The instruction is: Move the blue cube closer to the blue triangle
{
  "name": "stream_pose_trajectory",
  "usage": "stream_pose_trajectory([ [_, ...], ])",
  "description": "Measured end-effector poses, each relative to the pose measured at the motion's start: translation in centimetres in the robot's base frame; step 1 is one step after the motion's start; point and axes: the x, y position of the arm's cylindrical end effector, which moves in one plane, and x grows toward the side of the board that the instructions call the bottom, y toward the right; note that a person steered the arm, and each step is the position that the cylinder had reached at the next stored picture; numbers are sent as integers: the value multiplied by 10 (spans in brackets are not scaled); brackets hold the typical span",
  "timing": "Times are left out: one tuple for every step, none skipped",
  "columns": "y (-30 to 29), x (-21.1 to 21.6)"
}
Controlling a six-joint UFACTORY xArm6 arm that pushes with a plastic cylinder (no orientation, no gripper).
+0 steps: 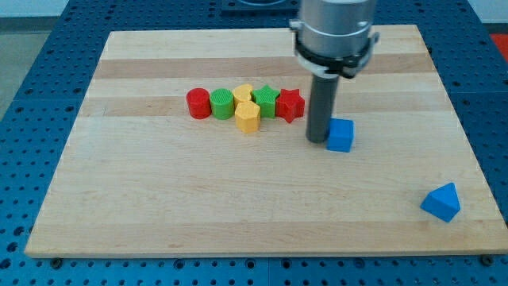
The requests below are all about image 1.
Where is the blue cube block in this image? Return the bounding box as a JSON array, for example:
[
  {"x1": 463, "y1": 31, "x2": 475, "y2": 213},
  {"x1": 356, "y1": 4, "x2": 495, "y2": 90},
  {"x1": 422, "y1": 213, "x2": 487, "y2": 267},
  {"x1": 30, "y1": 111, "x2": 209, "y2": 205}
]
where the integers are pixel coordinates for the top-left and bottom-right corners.
[{"x1": 326, "y1": 118, "x2": 355, "y2": 153}]

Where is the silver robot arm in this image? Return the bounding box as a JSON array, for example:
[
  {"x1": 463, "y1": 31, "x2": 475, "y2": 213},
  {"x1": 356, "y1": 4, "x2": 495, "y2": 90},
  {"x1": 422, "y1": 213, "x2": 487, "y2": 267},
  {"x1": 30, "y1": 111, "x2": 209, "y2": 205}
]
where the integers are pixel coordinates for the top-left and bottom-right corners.
[{"x1": 289, "y1": 0, "x2": 379, "y2": 79}]

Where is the yellow hexagon block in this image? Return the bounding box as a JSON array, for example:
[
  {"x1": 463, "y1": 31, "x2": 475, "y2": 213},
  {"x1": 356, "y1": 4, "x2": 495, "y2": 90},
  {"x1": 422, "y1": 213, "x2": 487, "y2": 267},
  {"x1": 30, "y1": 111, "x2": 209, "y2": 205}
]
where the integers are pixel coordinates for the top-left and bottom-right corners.
[{"x1": 235, "y1": 101, "x2": 260, "y2": 133}]

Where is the red star block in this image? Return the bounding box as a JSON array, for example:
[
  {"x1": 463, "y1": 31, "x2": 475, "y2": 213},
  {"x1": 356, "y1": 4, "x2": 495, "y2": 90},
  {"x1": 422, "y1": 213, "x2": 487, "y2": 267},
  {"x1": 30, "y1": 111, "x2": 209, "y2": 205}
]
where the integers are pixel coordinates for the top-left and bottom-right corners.
[{"x1": 275, "y1": 89, "x2": 306, "y2": 123}]

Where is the green star block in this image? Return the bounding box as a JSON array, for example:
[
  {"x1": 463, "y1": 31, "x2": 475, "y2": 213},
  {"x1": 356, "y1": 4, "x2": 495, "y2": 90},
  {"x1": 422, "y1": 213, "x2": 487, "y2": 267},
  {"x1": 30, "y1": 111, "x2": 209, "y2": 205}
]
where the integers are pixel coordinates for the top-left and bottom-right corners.
[{"x1": 252, "y1": 85, "x2": 280, "y2": 118}]

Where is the green cylinder block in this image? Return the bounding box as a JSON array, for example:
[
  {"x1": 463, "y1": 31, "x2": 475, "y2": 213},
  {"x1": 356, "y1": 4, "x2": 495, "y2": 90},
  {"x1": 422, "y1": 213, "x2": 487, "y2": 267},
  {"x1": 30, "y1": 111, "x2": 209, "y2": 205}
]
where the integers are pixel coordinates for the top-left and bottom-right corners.
[{"x1": 210, "y1": 88, "x2": 234, "y2": 120}]

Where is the blue triangle block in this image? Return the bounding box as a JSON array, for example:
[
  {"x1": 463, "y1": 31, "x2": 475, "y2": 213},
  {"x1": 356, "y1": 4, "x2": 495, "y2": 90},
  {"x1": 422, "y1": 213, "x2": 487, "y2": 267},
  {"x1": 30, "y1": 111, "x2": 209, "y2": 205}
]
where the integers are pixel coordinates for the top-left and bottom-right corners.
[{"x1": 420, "y1": 183, "x2": 461, "y2": 222}]

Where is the wooden board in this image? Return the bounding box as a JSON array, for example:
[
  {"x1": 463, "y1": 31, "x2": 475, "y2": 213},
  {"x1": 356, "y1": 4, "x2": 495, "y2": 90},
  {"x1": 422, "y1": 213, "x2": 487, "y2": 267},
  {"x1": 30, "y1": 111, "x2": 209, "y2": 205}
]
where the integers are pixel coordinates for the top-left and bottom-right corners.
[{"x1": 25, "y1": 25, "x2": 507, "y2": 258}]

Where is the yellow heart block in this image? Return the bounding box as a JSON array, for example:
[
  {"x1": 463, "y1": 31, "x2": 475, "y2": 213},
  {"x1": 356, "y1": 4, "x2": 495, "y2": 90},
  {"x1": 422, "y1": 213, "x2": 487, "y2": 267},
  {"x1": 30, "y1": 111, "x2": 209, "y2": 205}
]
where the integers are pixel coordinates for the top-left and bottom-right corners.
[{"x1": 232, "y1": 83, "x2": 253, "y2": 107}]

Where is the red cylinder block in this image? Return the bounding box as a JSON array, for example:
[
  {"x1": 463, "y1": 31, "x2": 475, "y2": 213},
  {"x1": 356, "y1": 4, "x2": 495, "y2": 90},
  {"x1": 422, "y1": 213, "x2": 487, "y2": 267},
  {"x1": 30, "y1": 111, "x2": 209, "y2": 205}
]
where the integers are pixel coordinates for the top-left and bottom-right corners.
[{"x1": 186, "y1": 87, "x2": 212, "y2": 119}]

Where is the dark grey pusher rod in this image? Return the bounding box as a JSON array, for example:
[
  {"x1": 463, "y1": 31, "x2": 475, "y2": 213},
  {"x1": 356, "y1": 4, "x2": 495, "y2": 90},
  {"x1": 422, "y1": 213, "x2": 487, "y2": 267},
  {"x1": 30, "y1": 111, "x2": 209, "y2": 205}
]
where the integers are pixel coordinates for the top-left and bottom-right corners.
[{"x1": 306, "y1": 75, "x2": 339, "y2": 143}]

